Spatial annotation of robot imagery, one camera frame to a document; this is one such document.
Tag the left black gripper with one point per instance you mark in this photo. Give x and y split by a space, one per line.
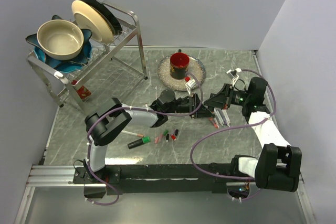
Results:
194 100

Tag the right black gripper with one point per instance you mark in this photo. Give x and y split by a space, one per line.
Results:
223 99

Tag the pink cap white pen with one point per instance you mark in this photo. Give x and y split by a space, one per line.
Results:
216 121

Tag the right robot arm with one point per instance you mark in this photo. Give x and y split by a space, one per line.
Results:
278 166

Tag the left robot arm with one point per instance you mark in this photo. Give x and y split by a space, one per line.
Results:
107 122

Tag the peach tip white pen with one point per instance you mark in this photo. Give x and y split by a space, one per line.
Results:
132 133

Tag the speckled grey plate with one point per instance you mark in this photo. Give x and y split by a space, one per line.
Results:
195 66

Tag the black red mug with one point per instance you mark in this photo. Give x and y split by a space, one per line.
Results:
179 63

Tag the green cap black highlighter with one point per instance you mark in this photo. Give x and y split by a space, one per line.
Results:
139 142

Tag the steel dish rack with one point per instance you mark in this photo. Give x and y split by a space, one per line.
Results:
62 87

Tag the black plate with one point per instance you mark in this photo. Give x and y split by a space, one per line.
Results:
106 14

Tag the red sticker tag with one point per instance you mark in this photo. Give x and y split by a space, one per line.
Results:
83 93

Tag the blue star-shaped dish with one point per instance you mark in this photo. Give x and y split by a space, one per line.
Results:
66 66

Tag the cream plate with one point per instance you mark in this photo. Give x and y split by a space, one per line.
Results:
87 17

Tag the beige ceramic bowl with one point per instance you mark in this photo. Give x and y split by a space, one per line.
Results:
60 39

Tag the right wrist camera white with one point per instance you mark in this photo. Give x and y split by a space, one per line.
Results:
233 75

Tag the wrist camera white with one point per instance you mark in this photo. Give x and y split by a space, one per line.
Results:
233 75
190 84

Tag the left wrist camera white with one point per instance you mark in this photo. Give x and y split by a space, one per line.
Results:
190 84

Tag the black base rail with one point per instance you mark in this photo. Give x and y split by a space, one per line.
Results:
163 178

